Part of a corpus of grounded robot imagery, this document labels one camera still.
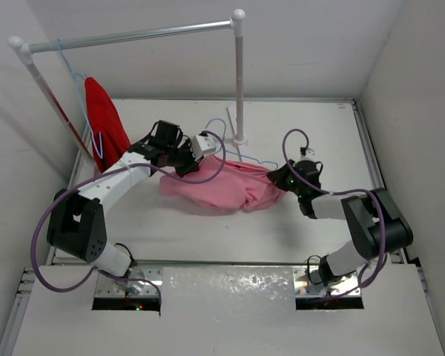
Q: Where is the black base cable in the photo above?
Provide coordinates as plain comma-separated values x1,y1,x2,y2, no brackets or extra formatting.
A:
306,254,334,297
114,243,140,270

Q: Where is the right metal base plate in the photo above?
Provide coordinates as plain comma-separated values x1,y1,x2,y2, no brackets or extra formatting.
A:
292,265,360,299

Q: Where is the light blue hanger with shirt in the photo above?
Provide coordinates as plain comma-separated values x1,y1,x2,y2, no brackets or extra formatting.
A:
56,39,104,159

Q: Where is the light blue wire hanger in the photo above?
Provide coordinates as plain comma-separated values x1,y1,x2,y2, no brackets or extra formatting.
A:
205,118,279,168

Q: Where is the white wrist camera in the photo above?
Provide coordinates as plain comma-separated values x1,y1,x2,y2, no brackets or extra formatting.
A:
300,147,315,159
190,134,217,159

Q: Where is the black right base cable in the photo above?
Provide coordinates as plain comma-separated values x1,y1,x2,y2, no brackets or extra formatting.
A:
306,254,334,297

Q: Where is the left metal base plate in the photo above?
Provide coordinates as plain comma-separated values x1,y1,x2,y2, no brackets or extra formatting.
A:
94,267,162,298

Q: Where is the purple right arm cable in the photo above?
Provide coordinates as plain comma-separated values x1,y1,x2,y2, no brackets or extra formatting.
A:
283,128,389,300

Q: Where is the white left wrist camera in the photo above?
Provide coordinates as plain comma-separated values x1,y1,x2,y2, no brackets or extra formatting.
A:
190,134,217,159

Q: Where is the red t shirt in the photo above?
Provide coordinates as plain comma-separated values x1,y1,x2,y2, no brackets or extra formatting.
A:
85,77,131,173

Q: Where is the white clothes rack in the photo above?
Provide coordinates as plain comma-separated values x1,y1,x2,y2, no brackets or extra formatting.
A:
7,9,247,154

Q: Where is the pink t shirt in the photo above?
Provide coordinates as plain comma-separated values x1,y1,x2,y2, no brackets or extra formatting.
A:
159,160,286,213

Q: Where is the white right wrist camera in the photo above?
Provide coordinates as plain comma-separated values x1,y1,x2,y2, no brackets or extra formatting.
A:
300,147,315,159

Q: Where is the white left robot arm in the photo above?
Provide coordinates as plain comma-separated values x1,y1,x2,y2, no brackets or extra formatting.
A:
47,121,214,277

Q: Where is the black left base cable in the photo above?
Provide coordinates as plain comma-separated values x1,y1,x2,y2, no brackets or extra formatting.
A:
114,243,140,270

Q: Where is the metal base plate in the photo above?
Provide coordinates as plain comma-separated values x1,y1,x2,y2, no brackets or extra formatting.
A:
292,265,360,299
94,267,162,298

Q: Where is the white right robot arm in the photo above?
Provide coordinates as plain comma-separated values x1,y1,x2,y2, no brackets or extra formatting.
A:
268,159,413,287

